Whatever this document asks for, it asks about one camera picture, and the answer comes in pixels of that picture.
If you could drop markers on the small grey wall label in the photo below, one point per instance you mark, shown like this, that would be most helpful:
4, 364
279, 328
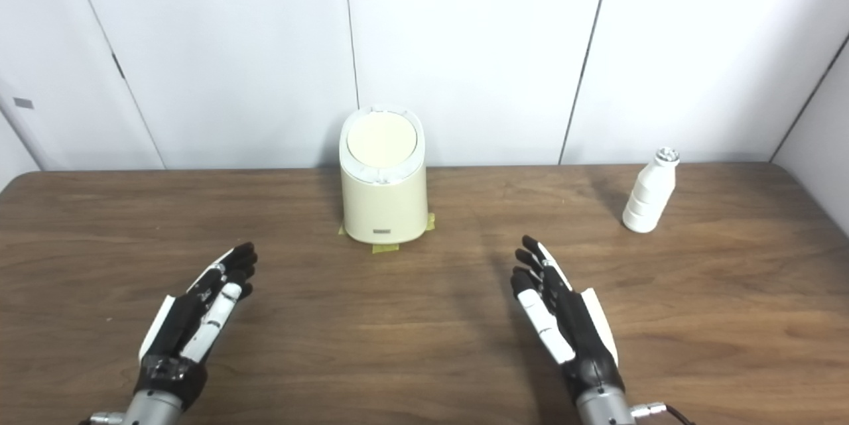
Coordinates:
23, 103

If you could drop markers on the black door hinge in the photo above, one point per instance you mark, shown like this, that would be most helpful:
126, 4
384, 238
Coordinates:
118, 65

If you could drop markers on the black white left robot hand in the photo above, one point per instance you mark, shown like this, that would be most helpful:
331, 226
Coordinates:
179, 319

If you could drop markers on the round cream bin lid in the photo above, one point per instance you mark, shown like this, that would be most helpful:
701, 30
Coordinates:
382, 136

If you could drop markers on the small white plastic bottle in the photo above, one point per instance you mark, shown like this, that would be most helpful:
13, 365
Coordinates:
650, 199

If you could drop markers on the cream-colored bin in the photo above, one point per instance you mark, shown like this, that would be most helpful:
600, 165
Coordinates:
385, 206

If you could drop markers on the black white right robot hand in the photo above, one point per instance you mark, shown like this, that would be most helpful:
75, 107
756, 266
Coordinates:
577, 339

